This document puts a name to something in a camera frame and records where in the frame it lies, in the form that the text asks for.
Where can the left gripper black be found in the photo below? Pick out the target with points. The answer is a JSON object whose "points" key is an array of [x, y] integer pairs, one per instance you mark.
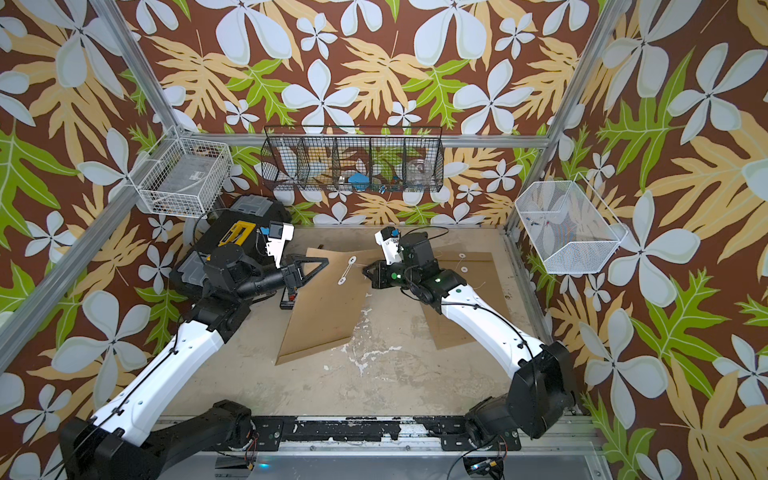
{"points": [[290, 275]]}

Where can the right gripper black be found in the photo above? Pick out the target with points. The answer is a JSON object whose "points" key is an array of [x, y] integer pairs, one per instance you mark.
{"points": [[381, 279]]}

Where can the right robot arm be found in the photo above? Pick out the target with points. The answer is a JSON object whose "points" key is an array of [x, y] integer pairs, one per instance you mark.
{"points": [[542, 386]]}

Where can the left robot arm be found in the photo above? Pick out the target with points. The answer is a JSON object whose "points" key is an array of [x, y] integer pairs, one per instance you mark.
{"points": [[120, 441]]}

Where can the black charging board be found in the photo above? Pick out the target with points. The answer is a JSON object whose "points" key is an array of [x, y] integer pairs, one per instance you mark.
{"points": [[288, 298]]}

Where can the black yellow toolbox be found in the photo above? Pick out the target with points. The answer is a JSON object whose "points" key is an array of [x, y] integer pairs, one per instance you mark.
{"points": [[234, 236]]}

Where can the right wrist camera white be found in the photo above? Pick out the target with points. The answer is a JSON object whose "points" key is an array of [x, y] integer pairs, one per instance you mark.
{"points": [[388, 239]]}

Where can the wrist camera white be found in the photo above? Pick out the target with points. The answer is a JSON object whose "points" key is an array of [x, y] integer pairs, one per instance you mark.
{"points": [[276, 235], [388, 239]]}

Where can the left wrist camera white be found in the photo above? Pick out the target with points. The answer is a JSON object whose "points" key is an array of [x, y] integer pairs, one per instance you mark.
{"points": [[276, 235]]}

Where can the black wire basket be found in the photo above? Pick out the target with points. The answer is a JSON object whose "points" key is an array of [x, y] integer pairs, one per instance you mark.
{"points": [[360, 159]]}

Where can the white wire basket left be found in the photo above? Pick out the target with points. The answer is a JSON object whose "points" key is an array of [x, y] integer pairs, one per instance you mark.
{"points": [[182, 175]]}

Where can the white wire basket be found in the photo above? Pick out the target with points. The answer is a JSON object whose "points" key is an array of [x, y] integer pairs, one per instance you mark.
{"points": [[182, 175], [569, 224]]}

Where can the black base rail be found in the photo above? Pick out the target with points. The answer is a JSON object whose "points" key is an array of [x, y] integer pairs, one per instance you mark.
{"points": [[452, 433]]}

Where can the white wire basket right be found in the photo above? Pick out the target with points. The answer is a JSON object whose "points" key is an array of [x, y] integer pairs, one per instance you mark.
{"points": [[569, 224]]}

